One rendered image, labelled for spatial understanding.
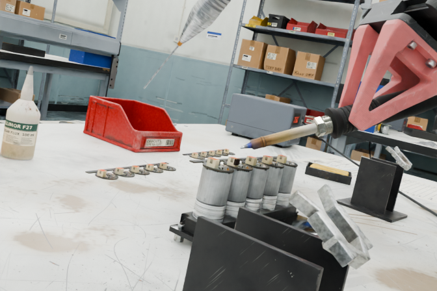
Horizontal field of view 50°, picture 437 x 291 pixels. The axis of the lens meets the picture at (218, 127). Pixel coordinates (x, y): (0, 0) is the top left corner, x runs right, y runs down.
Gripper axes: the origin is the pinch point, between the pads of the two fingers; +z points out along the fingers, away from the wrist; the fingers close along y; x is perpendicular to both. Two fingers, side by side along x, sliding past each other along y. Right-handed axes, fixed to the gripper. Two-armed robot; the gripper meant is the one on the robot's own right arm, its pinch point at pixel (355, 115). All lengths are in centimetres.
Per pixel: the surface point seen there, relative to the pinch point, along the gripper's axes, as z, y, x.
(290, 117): -3, -63, 17
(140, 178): 17.6, -17.7, -7.5
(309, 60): -97, -421, 113
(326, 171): 2.5, -36.7, 18.5
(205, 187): 11.6, 0.0, -5.8
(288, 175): 6.9, -7.5, 1.9
